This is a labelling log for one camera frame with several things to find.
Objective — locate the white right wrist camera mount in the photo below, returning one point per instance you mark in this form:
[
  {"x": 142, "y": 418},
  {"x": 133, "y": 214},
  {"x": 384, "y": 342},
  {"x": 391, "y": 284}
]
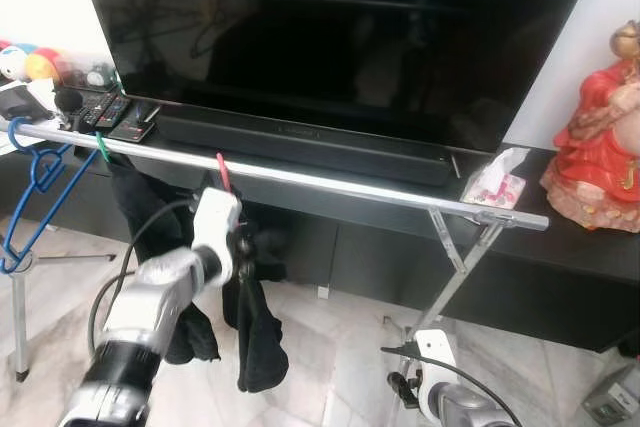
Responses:
[{"x": 435, "y": 352}]

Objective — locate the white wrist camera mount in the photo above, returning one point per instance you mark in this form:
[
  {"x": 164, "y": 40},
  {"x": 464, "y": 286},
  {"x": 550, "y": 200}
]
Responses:
[
  {"x": 213, "y": 222},
  {"x": 435, "y": 352}
]

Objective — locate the black microphone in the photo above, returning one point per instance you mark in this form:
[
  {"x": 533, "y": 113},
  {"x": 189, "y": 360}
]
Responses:
[{"x": 68, "y": 99}]

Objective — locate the black TV cabinet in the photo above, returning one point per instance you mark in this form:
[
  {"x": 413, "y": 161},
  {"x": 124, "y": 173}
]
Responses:
[{"x": 520, "y": 267}]

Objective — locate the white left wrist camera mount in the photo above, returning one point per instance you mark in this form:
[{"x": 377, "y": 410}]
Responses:
[{"x": 213, "y": 222}]

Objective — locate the red plastic hanger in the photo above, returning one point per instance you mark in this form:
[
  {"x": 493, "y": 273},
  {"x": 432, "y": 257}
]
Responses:
[{"x": 223, "y": 172}]

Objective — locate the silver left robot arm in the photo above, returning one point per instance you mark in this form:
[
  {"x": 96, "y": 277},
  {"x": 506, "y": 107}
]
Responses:
[{"x": 140, "y": 317}]

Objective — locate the yellow red plush toy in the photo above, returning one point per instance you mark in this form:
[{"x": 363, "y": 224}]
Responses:
[{"x": 42, "y": 65}]

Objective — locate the grey electrical box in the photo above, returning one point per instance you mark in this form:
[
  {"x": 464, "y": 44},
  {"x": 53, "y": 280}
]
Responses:
[{"x": 612, "y": 397}]

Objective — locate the black television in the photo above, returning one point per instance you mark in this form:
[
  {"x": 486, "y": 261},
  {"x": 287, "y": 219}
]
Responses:
[{"x": 340, "y": 37}]

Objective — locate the blue hanger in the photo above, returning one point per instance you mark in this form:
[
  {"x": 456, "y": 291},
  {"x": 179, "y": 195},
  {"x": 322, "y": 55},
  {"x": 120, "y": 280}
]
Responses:
[{"x": 45, "y": 219}]

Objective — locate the green hanger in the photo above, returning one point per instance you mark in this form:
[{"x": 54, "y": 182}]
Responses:
[{"x": 103, "y": 147}]

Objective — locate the pink tissue pack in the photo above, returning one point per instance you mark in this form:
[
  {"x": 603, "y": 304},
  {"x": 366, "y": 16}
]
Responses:
[{"x": 495, "y": 187}]

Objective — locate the silver clothes rack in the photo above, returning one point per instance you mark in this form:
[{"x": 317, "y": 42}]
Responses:
[{"x": 400, "y": 195}]

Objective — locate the black printed T-shirt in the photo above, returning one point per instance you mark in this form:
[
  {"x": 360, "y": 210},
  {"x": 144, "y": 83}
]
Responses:
[{"x": 140, "y": 197}]

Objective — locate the red Buddha figurine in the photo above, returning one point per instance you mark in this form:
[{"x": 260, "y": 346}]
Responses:
[{"x": 595, "y": 147}]

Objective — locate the white papers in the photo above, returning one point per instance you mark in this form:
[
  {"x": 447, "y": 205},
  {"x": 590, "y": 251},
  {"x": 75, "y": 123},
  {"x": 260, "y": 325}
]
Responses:
[{"x": 42, "y": 95}]

